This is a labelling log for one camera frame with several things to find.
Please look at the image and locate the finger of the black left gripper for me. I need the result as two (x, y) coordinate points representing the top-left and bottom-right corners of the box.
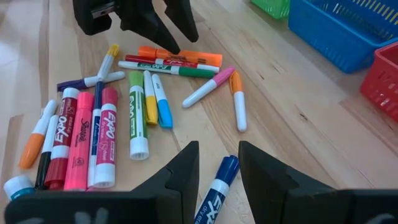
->
(119, 0), (181, 55)
(164, 0), (200, 44)

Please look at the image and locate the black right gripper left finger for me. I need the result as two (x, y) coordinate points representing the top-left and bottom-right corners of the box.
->
(4, 141), (200, 224)

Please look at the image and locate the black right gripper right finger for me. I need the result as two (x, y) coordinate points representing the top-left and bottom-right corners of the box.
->
(238, 141), (398, 224)

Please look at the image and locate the red Expo thin marker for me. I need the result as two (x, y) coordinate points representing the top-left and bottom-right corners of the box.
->
(125, 55), (220, 74)

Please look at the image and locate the orange highlighter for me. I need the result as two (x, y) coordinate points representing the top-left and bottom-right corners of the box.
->
(138, 45), (223, 68)

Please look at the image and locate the blue Expo thick marker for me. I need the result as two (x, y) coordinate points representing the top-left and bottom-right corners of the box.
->
(194, 154), (240, 224)

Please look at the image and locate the yellow cap thin marker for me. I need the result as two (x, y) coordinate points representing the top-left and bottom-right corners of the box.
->
(96, 44), (120, 82)

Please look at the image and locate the green Expo thin marker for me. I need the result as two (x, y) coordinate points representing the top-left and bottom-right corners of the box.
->
(118, 60), (215, 79)

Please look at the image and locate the purple cap marker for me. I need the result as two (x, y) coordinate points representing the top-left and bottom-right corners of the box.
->
(57, 71), (126, 93)

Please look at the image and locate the pink cap small marker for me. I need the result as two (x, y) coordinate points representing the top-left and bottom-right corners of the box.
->
(182, 66), (236, 109)

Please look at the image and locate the green Expo thick marker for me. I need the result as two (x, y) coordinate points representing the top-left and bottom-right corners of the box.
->
(128, 70), (150, 161)

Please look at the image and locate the yellow cap small marker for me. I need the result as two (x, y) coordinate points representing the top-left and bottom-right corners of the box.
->
(143, 70), (159, 126)

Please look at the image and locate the magenta Expo thick marker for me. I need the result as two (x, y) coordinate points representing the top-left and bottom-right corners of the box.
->
(93, 86), (119, 189)

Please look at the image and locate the blue cap small marker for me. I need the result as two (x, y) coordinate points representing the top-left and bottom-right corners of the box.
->
(151, 73), (174, 129)

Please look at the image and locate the orange cap small marker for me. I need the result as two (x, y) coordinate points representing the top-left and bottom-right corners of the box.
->
(19, 99), (59, 170)
(229, 70), (248, 133)

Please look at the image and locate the blue Expo thin marker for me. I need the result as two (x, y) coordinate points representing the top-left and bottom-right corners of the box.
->
(87, 81), (105, 189)

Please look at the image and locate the pink Sharpie highlighter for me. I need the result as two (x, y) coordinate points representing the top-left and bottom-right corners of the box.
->
(63, 91), (95, 191)

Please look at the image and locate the dark red Expo thick marker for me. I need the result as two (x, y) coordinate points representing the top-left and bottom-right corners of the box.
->
(44, 87), (80, 190)

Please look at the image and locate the black cap small marker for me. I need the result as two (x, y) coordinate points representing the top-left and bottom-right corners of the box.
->
(34, 114), (60, 190)

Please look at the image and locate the teal Expo thick marker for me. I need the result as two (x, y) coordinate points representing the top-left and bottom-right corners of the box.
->
(3, 175), (35, 202)

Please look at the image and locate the green plastic basket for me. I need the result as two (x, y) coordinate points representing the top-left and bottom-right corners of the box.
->
(251, 0), (292, 20)

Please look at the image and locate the blue plastic basket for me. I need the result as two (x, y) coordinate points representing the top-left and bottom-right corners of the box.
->
(287, 0), (398, 75)

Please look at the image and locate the red plastic basket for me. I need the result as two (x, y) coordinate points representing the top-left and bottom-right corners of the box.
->
(359, 42), (398, 123)

